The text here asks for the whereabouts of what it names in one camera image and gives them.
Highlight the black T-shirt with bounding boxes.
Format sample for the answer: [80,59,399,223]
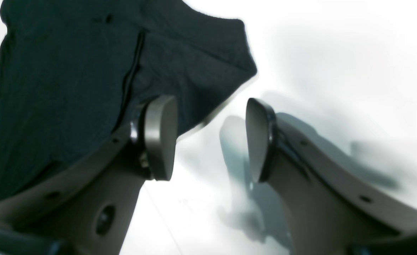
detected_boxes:
[0,0,257,201]

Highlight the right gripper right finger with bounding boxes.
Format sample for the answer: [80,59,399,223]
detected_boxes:
[246,98,417,255]

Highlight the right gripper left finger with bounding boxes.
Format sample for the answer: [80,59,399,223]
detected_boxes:
[0,95,178,255]

